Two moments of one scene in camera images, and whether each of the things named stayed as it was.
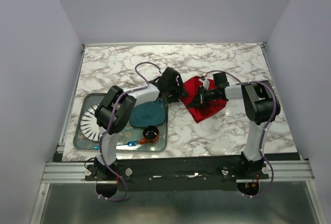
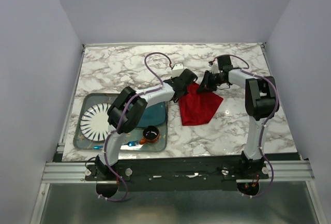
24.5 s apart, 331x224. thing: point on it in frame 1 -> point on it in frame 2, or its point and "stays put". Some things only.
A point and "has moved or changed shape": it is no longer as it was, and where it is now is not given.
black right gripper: [200, 98] -> [206, 85]
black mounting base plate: [203, 173] stays put
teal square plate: [148, 114] stays put
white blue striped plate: [89, 124] stays put
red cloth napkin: [198, 113] has moved or changed shape
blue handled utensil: [130, 144] stays put
